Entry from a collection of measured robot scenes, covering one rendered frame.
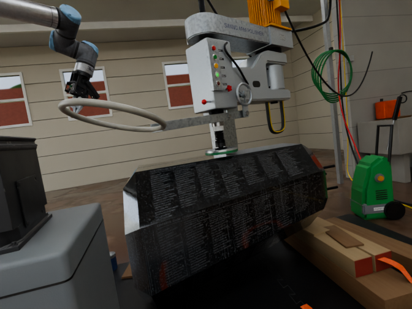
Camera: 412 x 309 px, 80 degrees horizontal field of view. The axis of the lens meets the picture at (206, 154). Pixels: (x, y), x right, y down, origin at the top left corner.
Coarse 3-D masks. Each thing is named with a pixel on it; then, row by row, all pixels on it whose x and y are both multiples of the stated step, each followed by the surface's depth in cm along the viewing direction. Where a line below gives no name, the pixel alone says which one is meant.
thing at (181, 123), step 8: (232, 112) 162; (240, 112) 167; (248, 112) 167; (176, 120) 134; (184, 120) 137; (192, 120) 141; (200, 120) 145; (208, 120) 149; (216, 120) 153; (224, 120) 157; (168, 128) 131; (176, 128) 134
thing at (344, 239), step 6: (306, 228) 174; (312, 228) 173; (318, 228) 171; (324, 228) 170; (330, 228) 170; (336, 228) 168; (312, 234) 165; (318, 234) 164; (330, 234) 161; (336, 234) 160; (342, 234) 159; (348, 234) 158; (336, 240) 154; (342, 240) 151; (348, 240) 150; (354, 240) 149; (348, 246) 144; (354, 246) 144
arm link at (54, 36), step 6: (54, 30) 119; (54, 36) 117; (60, 36) 115; (54, 42) 117; (60, 42) 118; (66, 42) 118; (72, 42) 120; (78, 42) 124; (54, 48) 119; (60, 48) 120; (66, 48) 121; (72, 48) 122; (66, 54) 123; (72, 54) 123
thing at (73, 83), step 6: (72, 72) 123; (78, 72) 123; (72, 78) 122; (78, 78) 124; (84, 78) 127; (66, 84) 123; (72, 84) 123; (78, 84) 122; (84, 84) 127; (66, 90) 123; (72, 90) 121; (78, 90) 122; (84, 90) 126; (78, 96) 128
